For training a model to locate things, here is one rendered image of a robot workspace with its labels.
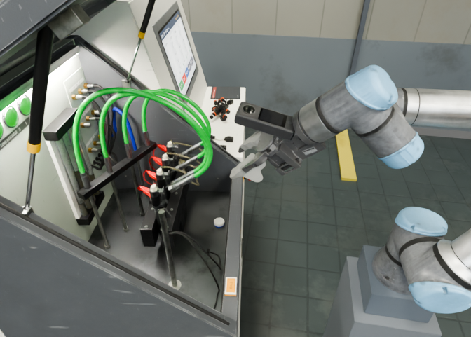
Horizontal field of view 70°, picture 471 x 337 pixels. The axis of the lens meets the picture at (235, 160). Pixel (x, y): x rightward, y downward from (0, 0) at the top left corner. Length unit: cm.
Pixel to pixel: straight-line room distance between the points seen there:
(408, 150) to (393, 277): 52
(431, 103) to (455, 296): 42
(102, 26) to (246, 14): 219
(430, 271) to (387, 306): 27
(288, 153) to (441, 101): 31
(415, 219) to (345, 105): 49
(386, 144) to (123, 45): 90
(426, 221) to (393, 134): 42
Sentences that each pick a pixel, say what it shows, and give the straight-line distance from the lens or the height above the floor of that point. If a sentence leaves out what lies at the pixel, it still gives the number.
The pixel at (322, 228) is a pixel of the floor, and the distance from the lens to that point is 246.
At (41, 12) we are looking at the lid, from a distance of 45.
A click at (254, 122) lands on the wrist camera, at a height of 144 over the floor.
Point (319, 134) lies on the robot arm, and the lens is 61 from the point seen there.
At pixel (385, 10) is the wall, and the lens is 332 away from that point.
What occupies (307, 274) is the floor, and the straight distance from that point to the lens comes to 219.
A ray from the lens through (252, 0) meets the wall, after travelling 325.
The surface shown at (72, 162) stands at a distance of 113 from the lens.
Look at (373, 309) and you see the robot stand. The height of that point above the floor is 83.
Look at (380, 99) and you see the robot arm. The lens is 56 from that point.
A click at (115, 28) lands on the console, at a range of 121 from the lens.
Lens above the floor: 175
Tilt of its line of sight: 36 degrees down
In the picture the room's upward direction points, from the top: straight up
